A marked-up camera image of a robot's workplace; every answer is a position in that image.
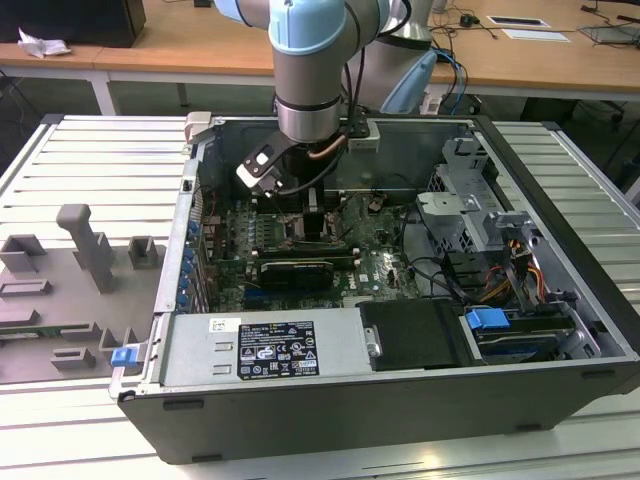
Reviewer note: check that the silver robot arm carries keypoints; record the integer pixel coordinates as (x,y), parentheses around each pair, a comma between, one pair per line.
(307,85)

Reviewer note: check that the black RAM slot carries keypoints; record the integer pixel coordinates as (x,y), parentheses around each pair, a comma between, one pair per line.
(346,257)
(346,262)
(345,252)
(292,196)
(292,202)
(292,207)
(345,247)

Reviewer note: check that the CPU socket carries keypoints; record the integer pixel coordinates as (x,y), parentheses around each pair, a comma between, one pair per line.
(287,244)

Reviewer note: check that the silver finned heat sink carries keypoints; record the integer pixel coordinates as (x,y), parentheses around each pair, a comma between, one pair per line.
(265,230)

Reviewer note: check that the black graphics card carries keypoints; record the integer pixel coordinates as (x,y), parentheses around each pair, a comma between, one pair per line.
(295,275)

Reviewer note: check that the green motherboard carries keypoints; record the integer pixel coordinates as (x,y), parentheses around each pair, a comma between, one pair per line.
(380,270)

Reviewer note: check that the white power strip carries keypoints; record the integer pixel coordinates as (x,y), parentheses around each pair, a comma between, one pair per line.
(431,104)

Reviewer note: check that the grey metal disk bay cage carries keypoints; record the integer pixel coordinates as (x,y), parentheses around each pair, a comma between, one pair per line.
(450,205)

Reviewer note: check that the long wooden desk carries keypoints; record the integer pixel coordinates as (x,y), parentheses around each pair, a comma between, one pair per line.
(200,45)

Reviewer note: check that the grey power supply box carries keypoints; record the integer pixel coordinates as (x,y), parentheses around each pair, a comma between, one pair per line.
(200,350)

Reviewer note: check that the small black desk object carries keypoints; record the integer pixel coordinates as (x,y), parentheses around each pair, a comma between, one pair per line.
(469,20)

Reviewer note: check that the hard disk in blue carrier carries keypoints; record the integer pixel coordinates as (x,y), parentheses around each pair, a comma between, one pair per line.
(485,319)

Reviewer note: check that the black and grey PC case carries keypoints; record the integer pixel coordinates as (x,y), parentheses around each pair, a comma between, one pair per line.
(300,425)

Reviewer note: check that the blue case latch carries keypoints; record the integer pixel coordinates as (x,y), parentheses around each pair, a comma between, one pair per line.
(122,358)

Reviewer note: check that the black box on desk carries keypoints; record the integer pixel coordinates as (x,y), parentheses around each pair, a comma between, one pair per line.
(75,20)

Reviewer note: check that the grey parts rack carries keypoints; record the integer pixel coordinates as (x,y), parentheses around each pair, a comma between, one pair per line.
(60,300)

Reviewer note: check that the crumpled white paper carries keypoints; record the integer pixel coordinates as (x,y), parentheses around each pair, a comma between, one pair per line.
(42,45)

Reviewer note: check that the green RAM stick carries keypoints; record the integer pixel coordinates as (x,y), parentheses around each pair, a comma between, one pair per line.
(60,329)

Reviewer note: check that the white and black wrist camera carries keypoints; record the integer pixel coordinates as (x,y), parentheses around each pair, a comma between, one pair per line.
(260,162)

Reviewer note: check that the black plastic air duct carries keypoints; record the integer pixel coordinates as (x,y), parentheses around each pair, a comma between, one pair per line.
(410,335)

